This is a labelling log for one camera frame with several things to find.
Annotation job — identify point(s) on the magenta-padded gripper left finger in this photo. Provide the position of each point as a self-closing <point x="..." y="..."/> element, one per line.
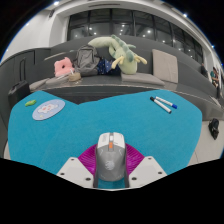
<point x="75" y="171"/>

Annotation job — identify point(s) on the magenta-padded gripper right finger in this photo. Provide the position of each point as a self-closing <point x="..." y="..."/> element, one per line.
<point x="148" y="171"/>

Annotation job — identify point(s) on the grey computer mouse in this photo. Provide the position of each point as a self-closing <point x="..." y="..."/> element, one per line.
<point x="111" y="160"/>

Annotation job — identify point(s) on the round light blue mouse pad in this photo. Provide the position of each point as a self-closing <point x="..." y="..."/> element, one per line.
<point x="48" y="109"/>

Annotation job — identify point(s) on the teal felt table cover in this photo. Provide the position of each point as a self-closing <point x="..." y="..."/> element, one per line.
<point x="150" y="133"/>

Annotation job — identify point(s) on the white marker with black cap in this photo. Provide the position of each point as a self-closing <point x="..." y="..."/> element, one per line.
<point x="161" y="105"/>

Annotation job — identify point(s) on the black bag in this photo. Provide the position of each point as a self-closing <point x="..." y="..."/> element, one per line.
<point x="214" y="128"/>

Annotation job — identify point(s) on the small green eraser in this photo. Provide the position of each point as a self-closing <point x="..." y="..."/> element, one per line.
<point x="30" y="103"/>

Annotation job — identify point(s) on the flat grey seat cushion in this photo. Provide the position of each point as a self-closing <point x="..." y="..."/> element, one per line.
<point x="57" y="82"/>
<point x="141" y="79"/>
<point x="38" y="85"/>

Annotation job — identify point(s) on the small tan pouch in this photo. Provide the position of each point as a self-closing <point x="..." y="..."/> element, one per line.
<point x="74" y="77"/>

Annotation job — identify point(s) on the black suitcase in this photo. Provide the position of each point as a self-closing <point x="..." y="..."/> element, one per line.
<point x="19" y="93"/>

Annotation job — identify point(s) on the pink plush cushion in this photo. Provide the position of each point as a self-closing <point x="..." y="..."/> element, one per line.
<point x="62" y="69"/>

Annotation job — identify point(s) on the upright grey seat cushion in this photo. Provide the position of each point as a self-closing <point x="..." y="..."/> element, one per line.
<point x="165" y="66"/>

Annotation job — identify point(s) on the dark blue dotted bag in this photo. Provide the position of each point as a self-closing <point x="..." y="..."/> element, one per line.
<point x="104" y="66"/>

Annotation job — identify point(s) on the green plush dragon toy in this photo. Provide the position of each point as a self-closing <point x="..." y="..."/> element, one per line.
<point x="126" y="61"/>

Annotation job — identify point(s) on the grey backpack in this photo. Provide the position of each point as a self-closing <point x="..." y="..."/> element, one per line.
<point x="86" y="60"/>

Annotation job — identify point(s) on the person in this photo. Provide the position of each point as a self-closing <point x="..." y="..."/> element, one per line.
<point x="215" y="77"/>
<point x="203" y="70"/>

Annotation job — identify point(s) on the ceiling lights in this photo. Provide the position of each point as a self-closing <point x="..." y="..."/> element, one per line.
<point x="56" y="3"/>

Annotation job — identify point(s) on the black wall speaker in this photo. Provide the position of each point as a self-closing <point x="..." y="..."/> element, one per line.
<point x="52" y="13"/>

